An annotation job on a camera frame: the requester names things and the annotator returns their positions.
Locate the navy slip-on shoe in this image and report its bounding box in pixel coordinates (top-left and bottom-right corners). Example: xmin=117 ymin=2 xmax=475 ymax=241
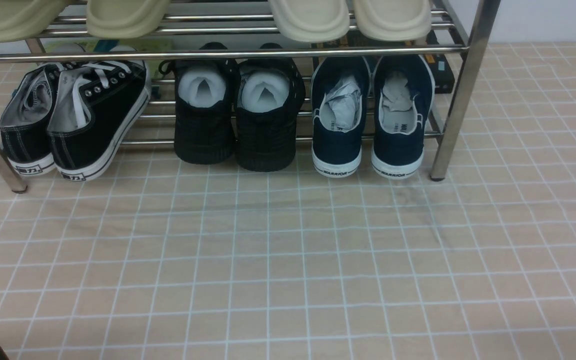
xmin=371 ymin=54 xmax=435 ymax=180
xmin=310 ymin=55 xmax=371 ymax=178

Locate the black box behind rack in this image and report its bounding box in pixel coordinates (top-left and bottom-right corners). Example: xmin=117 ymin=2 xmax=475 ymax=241
xmin=310 ymin=30 xmax=455 ymax=94

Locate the steel shoe rack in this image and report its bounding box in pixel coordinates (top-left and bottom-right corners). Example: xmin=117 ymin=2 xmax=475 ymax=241
xmin=0 ymin=0 xmax=502 ymax=194

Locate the black knit shoe right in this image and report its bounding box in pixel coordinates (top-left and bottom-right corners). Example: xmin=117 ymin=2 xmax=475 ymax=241
xmin=234 ymin=57 xmax=306 ymax=173

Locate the black knit shoe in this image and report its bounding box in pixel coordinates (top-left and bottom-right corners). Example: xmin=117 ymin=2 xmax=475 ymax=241
xmin=234 ymin=57 xmax=306 ymax=173
xmin=158 ymin=58 xmax=241 ymax=166

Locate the black knit shoe left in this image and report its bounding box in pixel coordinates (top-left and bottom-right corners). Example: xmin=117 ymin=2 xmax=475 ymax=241
xmin=158 ymin=58 xmax=241 ymax=166

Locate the cream slipper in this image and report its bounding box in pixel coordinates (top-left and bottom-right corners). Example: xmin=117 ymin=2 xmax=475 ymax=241
xmin=352 ymin=0 xmax=432 ymax=42
xmin=268 ymin=0 xmax=350 ymax=43

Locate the black canvas sneaker with laces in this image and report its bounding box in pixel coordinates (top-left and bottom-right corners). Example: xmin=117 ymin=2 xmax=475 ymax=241
xmin=46 ymin=60 xmax=152 ymax=182

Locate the black canvas sneaker outer left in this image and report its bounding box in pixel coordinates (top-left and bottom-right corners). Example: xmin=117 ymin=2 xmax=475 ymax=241
xmin=0 ymin=62 xmax=80 ymax=177

